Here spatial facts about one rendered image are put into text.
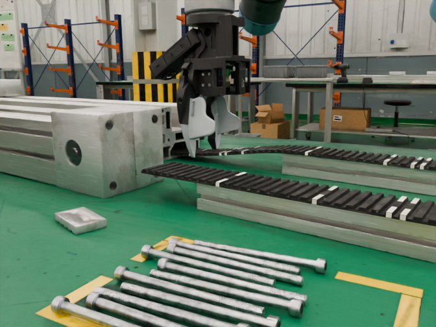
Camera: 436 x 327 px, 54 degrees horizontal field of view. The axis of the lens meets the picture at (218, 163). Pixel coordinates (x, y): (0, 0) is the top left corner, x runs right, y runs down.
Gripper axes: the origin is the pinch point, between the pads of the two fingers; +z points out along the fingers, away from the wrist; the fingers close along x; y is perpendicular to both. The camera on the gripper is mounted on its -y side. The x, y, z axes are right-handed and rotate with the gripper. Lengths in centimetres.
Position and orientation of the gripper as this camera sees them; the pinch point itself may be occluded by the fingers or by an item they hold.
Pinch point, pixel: (200, 146)
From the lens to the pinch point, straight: 69.5
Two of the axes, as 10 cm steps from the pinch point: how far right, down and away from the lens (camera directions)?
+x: 5.8, -1.8, 7.9
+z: 0.1, 9.8, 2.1
